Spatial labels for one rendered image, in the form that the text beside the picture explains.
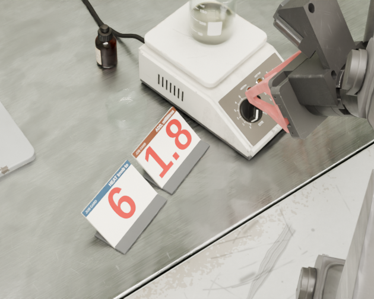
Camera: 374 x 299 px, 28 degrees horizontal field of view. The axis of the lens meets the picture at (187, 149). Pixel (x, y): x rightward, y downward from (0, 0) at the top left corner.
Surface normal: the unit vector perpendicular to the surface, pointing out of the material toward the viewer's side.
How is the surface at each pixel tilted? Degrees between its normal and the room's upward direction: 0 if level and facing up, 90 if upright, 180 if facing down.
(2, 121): 0
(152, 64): 90
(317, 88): 90
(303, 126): 50
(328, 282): 78
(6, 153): 0
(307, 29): 90
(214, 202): 0
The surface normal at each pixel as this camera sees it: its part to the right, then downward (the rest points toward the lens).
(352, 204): 0.04, -0.57
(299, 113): 0.58, 0.07
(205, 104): -0.66, 0.59
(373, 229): -0.10, 0.09
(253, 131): 0.40, -0.22
